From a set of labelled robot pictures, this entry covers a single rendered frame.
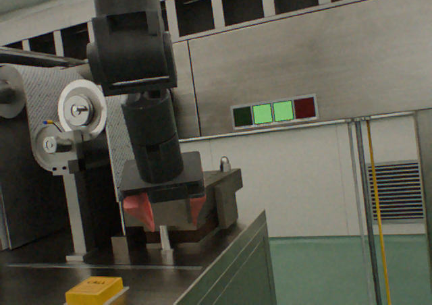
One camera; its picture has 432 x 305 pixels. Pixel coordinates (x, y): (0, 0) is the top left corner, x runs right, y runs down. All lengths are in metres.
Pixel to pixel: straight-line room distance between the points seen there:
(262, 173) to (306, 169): 0.40
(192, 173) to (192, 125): 0.72
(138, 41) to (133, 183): 0.18
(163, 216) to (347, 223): 2.82
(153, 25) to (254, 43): 0.75
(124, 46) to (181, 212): 0.50
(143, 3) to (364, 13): 0.78
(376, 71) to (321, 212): 2.57
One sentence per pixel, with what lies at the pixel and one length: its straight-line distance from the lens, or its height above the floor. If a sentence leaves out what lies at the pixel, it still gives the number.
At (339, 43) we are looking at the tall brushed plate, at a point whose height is 1.34.
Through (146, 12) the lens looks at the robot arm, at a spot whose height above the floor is 1.29.
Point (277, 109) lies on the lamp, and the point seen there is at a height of 1.19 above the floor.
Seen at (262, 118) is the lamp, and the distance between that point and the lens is 1.11.
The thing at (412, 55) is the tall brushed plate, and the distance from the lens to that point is 1.09.
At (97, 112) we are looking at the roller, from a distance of 0.95.
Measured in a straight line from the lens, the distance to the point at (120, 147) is 0.97.
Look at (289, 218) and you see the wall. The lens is 3.61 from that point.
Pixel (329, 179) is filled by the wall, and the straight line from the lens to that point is 3.48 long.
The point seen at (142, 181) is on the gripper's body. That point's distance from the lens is 0.48.
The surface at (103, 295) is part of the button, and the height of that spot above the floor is 0.92.
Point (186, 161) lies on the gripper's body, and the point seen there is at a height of 1.13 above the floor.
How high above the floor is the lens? 1.17
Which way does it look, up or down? 3 degrees down
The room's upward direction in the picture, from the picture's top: 8 degrees counter-clockwise
